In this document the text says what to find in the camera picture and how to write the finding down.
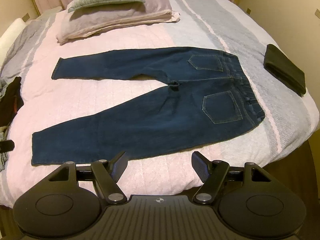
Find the dark brown garment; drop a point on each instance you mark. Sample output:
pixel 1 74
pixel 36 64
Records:
pixel 11 100

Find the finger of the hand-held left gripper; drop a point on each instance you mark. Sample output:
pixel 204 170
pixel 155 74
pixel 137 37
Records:
pixel 6 146

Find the pink and grey striped bedspread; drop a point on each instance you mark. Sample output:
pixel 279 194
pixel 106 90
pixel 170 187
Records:
pixel 75 100

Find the white quilted headboard cushion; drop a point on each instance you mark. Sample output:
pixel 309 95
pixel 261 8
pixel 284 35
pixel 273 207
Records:
pixel 10 35

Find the dark blue jeans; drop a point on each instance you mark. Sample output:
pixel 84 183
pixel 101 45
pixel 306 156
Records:
pixel 150 120

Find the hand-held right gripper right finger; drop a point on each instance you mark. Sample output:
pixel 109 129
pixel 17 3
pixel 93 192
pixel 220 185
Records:
pixel 200 167

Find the black garment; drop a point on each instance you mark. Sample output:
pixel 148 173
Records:
pixel 285 70

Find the grey knit garment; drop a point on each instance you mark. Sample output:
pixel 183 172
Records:
pixel 3 155

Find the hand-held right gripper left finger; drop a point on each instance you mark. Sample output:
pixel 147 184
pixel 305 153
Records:
pixel 119 167

